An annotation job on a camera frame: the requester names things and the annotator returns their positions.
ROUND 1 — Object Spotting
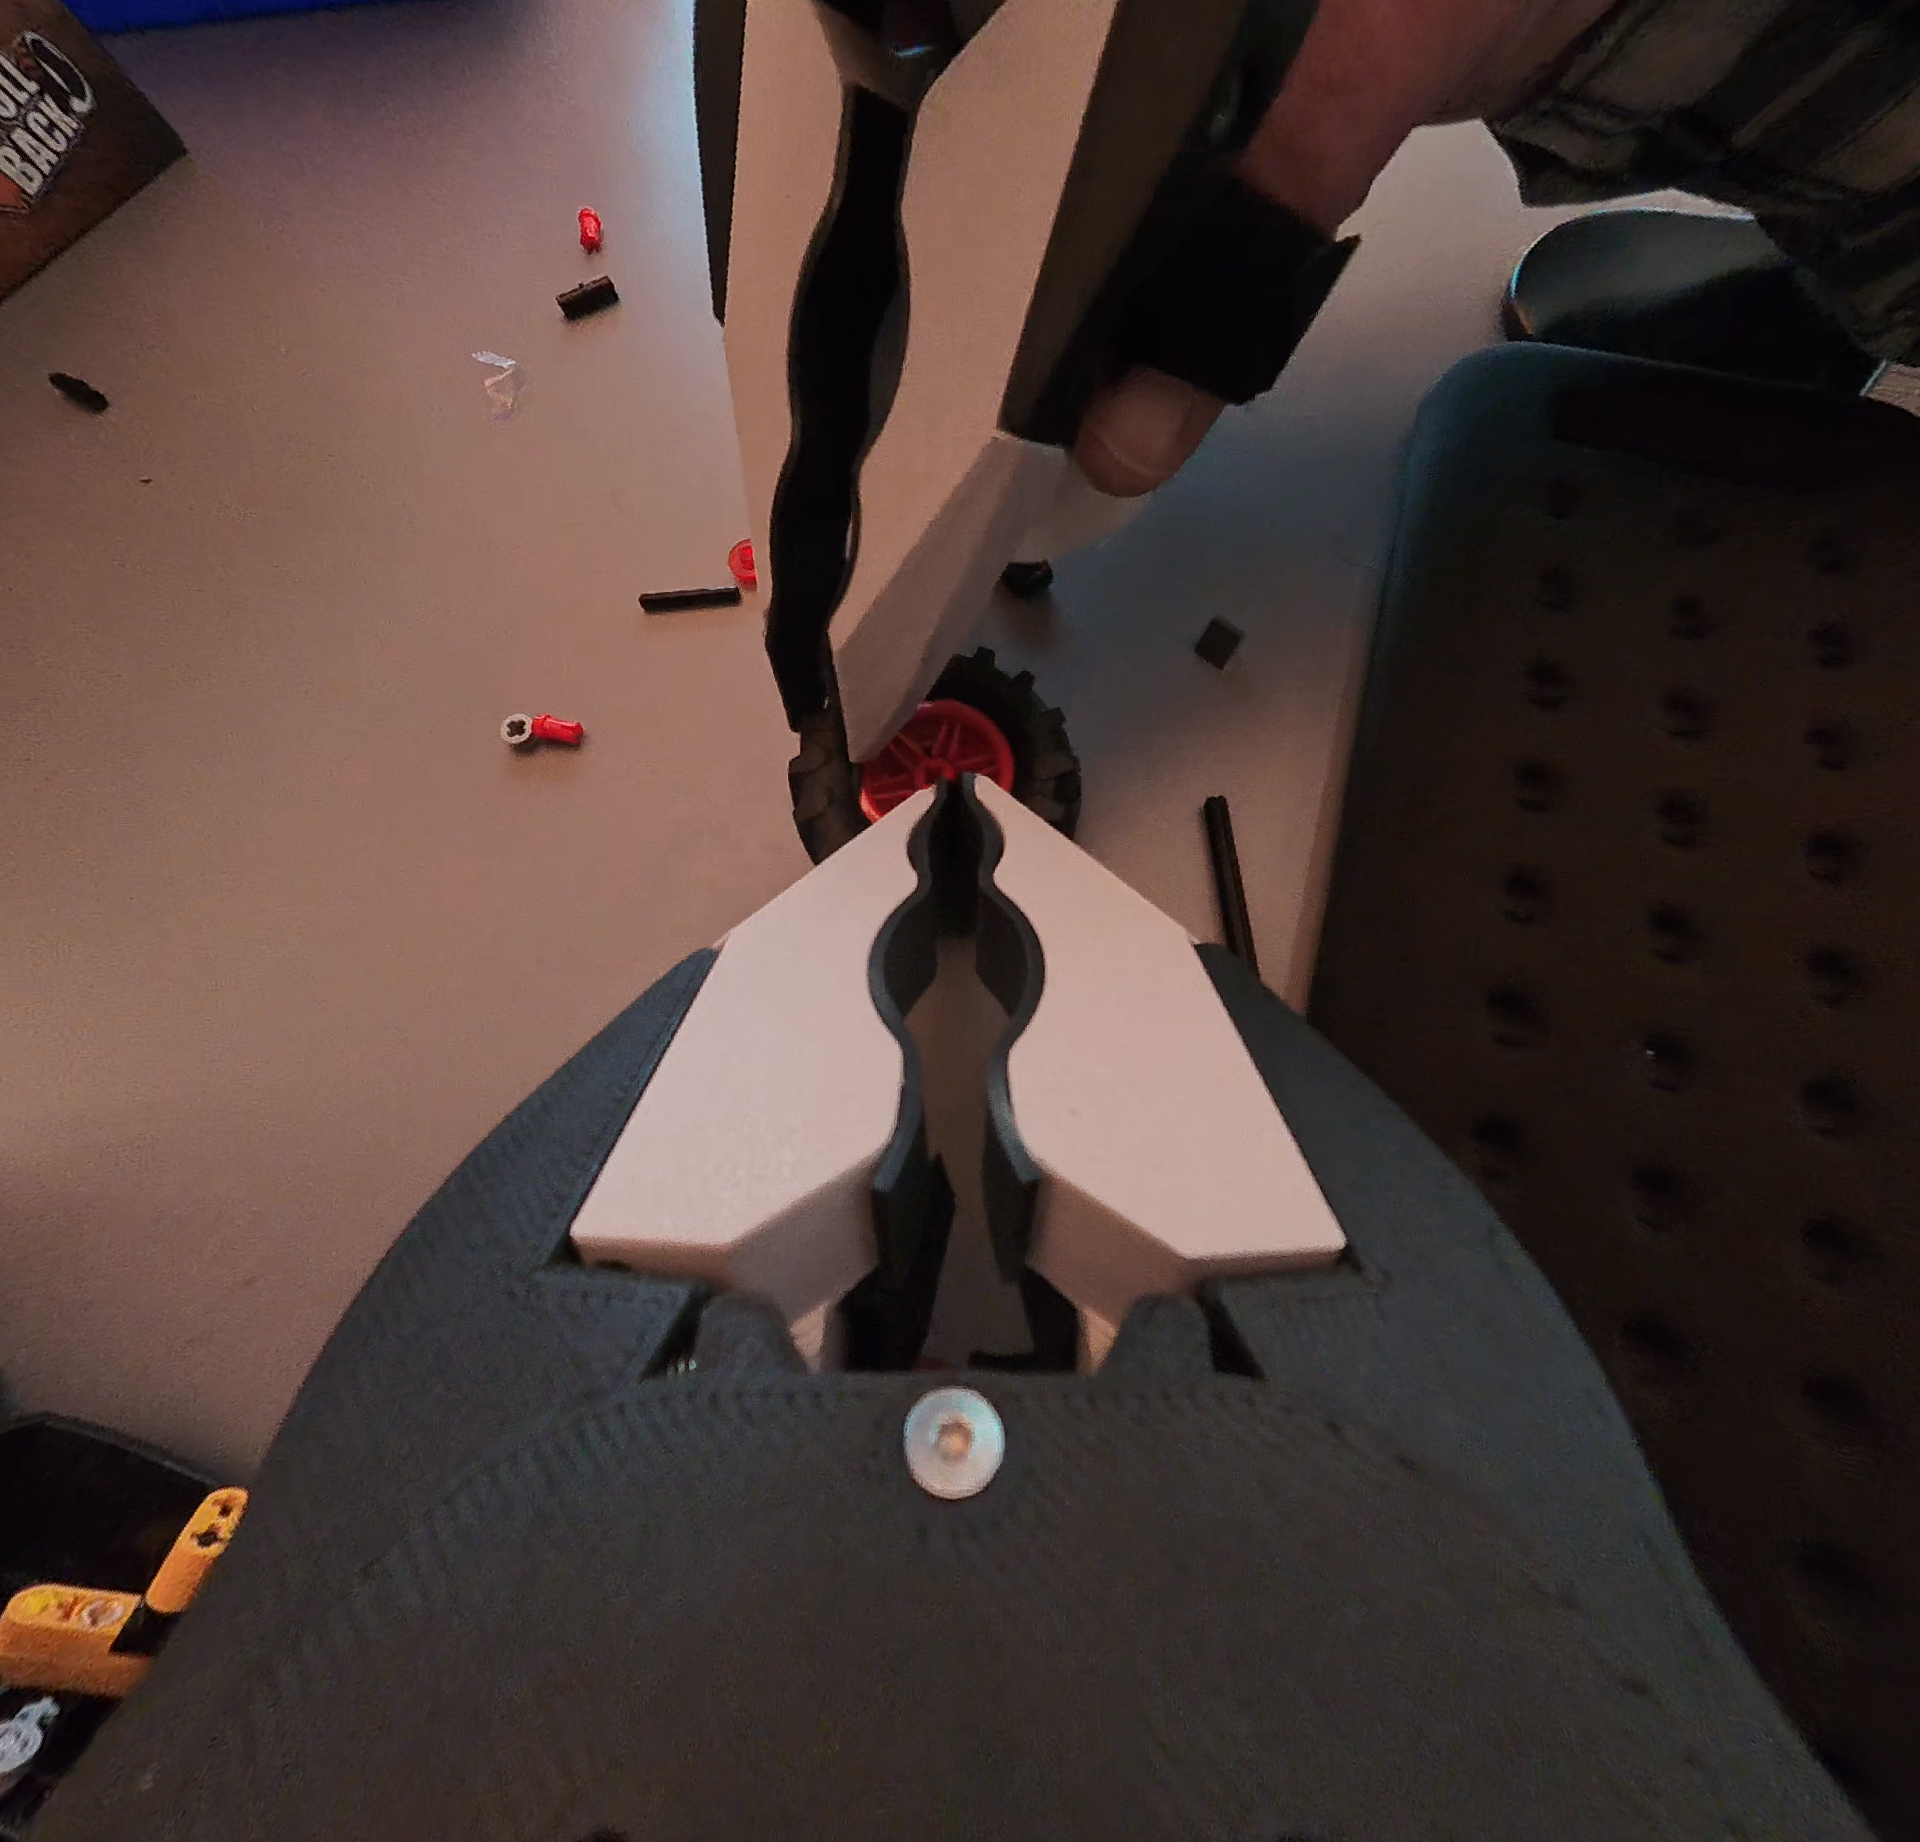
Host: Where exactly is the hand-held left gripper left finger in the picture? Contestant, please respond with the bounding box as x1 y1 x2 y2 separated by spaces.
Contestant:
569 778 962 1375

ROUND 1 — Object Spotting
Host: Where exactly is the black chair armrest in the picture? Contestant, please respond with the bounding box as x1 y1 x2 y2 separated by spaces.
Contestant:
1504 213 1883 394

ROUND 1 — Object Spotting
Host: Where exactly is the long black axle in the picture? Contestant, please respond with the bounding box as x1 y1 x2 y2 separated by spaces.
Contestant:
1199 796 1259 965

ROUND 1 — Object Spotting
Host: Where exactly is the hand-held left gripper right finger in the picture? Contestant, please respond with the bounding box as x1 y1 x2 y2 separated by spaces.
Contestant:
959 771 1350 1375

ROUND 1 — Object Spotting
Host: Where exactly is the grey desk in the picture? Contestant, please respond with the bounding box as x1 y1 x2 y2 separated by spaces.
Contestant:
0 0 1568 1500

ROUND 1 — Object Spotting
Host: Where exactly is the brick-built monster truck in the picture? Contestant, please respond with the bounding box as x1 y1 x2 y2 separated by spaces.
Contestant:
0 1411 251 1842

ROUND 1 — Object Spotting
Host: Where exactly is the monster truck toy box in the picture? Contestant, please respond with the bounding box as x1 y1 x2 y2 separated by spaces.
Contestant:
0 0 190 303

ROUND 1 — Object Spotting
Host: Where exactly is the person's right hand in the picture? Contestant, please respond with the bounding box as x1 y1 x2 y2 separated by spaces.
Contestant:
1068 0 1704 505

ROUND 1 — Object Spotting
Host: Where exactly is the red rim toy wheel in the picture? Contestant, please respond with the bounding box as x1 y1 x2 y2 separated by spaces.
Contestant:
785 645 1085 865

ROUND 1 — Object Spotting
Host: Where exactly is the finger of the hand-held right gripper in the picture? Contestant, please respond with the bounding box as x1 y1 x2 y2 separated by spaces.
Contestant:
829 0 1127 760
723 0 884 737

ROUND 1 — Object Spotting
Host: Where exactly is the dark perforated chair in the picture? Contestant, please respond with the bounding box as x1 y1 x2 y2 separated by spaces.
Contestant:
1307 344 1920 1842

